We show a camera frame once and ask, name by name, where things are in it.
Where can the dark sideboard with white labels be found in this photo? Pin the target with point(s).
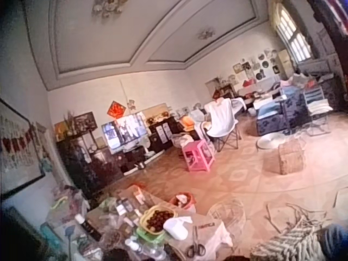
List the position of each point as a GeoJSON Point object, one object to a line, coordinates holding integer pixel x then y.
{"type": "Point", "coordinates": [166, 133]}

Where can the pink plastic stool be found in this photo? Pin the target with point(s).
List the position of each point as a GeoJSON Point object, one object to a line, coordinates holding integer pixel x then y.
{"type": "Point", "coordinates": [195, 155]}

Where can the flat screen television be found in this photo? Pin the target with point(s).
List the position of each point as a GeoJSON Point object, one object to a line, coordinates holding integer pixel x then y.
{"type": "Point", "coordinates": [125, 130]}

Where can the white folding chair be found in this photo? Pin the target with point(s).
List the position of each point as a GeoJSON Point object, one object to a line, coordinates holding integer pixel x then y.
{"type": "Point", "coordinates": [221, 117]}

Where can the red plastic bucket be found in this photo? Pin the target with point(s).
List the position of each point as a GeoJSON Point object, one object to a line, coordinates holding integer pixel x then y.
{"type": "Point", "coordinates": [186, 202]}

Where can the framed picture on cabinet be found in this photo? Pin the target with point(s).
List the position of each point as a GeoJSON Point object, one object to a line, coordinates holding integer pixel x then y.
{"type": "Point", "coordinates": [85, 121]}

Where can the yellow bowl of dark fruit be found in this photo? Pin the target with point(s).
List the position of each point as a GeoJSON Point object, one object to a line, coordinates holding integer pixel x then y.
{"type": "Point", "coordinates": [156, 218]}

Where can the white round basin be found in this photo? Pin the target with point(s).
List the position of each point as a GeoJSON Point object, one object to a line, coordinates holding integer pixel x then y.
{"type": "Point", "coordinates": [270, 141]}

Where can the dark wooden cabinet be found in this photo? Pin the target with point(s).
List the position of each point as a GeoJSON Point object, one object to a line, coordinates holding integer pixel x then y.
{"type": "Point", "coordinates": [81, 166]}

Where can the white plastic scoop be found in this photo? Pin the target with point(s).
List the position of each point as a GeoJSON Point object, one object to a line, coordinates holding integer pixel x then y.
{"type": "Point", "coordinates": [176, 229]}

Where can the small ceiling lamp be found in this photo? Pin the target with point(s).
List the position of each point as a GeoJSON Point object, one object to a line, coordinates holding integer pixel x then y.
{"type": "Point", "coordinates": [206, 33]}

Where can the vase with dried plants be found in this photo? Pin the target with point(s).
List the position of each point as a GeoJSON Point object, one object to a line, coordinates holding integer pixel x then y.
{"type": "Point", "coordinates": [69, 123]}

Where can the green plastic container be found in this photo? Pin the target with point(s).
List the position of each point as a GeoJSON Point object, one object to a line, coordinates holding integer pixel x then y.
{"type": "Point", "coordinates": [148, 236]}

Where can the blue patterned sofa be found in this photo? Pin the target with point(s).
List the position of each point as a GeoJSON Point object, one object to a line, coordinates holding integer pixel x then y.
{"type": "Point", "coordinates": [282, 114]}

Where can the white table cloth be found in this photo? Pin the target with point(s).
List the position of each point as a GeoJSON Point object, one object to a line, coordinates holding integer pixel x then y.
{"type": "Point", "coordinates": [214, 236]}

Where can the clear plastic bottle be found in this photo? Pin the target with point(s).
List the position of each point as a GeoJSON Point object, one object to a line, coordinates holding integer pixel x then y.
{"type": "Point", "coordinates": [146, 250]}

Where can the dark bottle with white cap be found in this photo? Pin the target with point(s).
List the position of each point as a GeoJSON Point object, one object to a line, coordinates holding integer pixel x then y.
{"type": "Point", "coordinates": [89, 229]}

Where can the heap of plastic bags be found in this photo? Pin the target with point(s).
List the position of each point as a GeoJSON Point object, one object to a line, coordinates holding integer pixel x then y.
{"type": "Point", "coordinates": [68, 206]}

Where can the large ceiling lamp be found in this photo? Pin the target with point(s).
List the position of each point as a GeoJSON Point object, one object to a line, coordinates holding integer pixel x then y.
{"type": "Point", "coordinates": [108, 6]}

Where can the metal folding chair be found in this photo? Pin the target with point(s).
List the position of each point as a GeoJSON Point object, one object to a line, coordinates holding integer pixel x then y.
{"type": "Point", "coordinates": [318, 108]}

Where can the arched window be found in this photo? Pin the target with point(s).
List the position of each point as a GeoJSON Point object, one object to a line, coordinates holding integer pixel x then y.
{"type": "Point", "coordinates": [295, 38]}

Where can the striped woven mat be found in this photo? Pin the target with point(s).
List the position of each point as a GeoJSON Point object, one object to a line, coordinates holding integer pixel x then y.
{"type": "Point", "coordinates": [293, 239]}

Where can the teal plastic container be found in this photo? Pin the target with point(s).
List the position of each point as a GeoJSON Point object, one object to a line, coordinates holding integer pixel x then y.
{"type": "Point", "coordinates": [51, 236]}

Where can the person's legs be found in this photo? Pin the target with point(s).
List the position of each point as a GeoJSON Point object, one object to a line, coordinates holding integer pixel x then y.
{"type": "Point", "coordinates": [335, 243]}

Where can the red diamond wall decoration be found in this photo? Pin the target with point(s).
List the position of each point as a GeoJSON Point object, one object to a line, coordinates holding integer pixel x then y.
{"type": "Point", "coordinates": [116, 109]}

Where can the group of wall pictures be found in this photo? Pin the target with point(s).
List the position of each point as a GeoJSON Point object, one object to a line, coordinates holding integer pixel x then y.
{"type": "Point", "coordinates": [255, 66]}

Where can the black framed wall picture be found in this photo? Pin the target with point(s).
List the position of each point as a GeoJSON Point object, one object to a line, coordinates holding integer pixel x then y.
{"type": "Point", "coordinates": [16, 152]}

